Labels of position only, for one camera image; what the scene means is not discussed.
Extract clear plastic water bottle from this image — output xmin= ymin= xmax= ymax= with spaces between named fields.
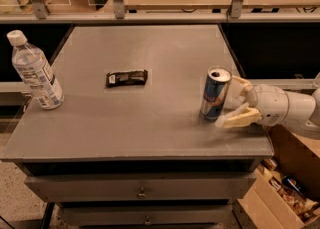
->
xmin=7 ymin=30 xmax=64 ymax=110

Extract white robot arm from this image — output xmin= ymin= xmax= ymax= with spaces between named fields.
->
xmin=215 ymin=76 xmax=320 ymax=140

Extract lower grey drawer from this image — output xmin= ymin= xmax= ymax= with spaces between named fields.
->
xmin=61 ymin=205 xmax=232 ymax=226

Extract snack packets in box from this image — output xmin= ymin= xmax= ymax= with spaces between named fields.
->
xmin=259 ymin=158 xmax=319 ymax=222

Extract upper grey drawer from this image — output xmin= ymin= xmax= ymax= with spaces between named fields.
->
xmin=25 ymin=173 xmax=256 ymax=203

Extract blue pepsi can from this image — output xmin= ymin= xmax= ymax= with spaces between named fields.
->
xmin=282 ymin=176 xmax=303 ymax=194

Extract red bull can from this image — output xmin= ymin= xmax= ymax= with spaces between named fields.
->
xmin=200 ymin=67 xmax=232 ymax=122

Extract grey drawer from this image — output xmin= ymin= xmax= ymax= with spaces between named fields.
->
xmin=25 ymin=173 xmax=256 ymax=203
xmin=61 ymin=205 xmax=232 ymax=226

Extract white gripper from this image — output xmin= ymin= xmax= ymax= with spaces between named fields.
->
xmin=215 ymin=76 xmax=289 ymax=128

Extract cardboard box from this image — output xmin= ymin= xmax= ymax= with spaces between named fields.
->
xmin=238 ymin=126 xmax=320 ymax=229

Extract black snack wrapper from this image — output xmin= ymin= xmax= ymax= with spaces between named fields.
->
xmin=106 ymin=70 xmax=148 ymax=88

